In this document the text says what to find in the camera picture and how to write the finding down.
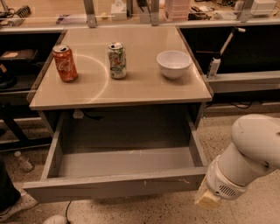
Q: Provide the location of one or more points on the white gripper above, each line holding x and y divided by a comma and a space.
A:
222, 183

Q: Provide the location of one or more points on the grey top drawer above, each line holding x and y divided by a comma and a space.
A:
121, 154

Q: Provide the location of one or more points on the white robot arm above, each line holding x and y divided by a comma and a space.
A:
254, 152

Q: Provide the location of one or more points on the grey drawer cabinet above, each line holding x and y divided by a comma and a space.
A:
95, 88

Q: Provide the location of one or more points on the white bowl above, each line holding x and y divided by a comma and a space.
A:
173, 64

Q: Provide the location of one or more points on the white sneaker front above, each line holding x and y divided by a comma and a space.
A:
56, 219

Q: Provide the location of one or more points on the white sneaker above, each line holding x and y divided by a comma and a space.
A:
56, 219
26, 201

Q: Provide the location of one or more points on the green white soda can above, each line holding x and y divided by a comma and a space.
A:
117, 60

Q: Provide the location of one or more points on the white sneaker left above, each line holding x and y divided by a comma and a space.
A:
26, 201

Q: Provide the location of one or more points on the clear plastic bottle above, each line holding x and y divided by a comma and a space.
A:
23, 161

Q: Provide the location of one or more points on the pink stacked box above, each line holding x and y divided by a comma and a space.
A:
177, 10

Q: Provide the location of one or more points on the red cola can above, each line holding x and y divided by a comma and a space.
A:
64, 62

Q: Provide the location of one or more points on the dark trouser leg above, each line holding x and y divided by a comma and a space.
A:
9, 194

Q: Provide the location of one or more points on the white box device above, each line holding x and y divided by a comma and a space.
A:
263, 7

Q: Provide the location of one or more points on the white tissue box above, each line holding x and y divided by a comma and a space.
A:
119, 10

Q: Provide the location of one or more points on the black coiled tool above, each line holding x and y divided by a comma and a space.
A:
23, 12

